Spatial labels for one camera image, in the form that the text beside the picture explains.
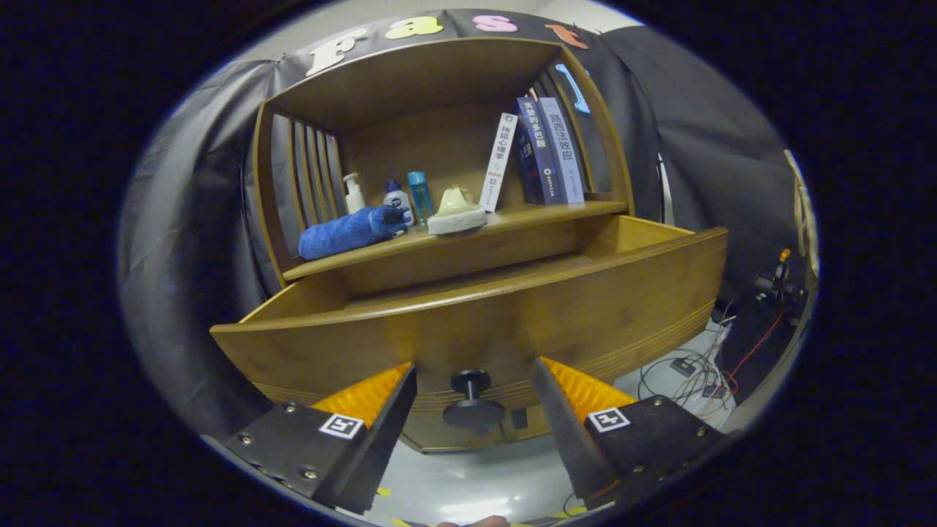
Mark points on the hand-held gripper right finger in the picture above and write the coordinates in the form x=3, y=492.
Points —
x=571, y=439

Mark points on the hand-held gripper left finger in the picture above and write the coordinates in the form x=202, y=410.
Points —
x=373, y=439

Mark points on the wooden drawer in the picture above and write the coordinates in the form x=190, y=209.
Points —
x=512, y=322

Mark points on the cream scrub brush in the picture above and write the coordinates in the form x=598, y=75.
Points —
x=457, y=218

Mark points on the wooden countertop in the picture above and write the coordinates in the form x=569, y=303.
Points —
x=527, y=214

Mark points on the wooden cabinet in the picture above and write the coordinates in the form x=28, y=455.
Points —
x=410, y=80

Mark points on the folded blue towel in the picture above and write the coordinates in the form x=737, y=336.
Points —
x=344, y=233

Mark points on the white bottle with blue cap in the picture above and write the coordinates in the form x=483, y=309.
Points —
x=397, y=201

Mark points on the white pump bottle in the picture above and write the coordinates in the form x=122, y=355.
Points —
x=354, y=197

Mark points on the clear blue bottle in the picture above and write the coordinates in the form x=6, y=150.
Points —
x=420, y=194

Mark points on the dark equipment pile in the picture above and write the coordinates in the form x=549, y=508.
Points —
x=776, y=282

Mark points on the black backdrop stand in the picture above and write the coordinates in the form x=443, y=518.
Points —
x=665, y=190

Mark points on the white book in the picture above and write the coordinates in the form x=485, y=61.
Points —
x=499, y=161

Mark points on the dark blue book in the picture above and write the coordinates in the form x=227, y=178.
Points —
x=538, y=154

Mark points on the pale blue book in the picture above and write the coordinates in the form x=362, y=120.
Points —
x=567, y=150

